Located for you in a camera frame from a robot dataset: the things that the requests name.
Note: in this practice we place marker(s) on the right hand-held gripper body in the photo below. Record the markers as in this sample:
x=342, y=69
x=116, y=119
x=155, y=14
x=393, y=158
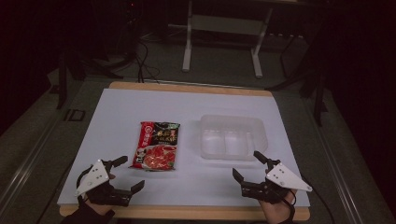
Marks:
x=285, y=180

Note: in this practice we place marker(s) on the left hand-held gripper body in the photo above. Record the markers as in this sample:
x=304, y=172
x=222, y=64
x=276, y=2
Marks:
x=93, y=178

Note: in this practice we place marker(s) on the person's left hand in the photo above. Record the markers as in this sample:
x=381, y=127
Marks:
x=99, y=207

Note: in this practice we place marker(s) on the person's right hand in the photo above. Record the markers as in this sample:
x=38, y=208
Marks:
x=277, y=211

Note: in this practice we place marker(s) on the clear plastic container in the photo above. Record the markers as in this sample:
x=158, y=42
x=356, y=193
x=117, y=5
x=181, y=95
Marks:
x=232, y=137

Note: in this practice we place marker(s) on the red and black food packet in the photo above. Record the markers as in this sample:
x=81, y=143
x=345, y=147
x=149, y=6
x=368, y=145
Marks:
x=155, y=146

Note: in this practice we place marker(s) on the white table mat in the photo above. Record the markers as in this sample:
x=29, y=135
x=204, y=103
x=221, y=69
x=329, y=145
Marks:
x=124, y=109

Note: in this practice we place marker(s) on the black tripod stand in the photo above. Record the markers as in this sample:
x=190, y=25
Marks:
x=317, y=93

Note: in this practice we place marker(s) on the black metal stand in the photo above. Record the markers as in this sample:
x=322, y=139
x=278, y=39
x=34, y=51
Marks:
x=63, y=77

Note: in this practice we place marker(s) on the aluminium floor rail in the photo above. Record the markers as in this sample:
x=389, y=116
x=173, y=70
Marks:
x=28, y=161
x=339, y=174

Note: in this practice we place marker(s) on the black floor bracket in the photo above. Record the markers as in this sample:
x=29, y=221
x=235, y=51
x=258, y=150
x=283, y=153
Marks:
x=74, y=115

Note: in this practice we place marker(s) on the white metal stand frame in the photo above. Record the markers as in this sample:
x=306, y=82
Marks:
x=224, y=25

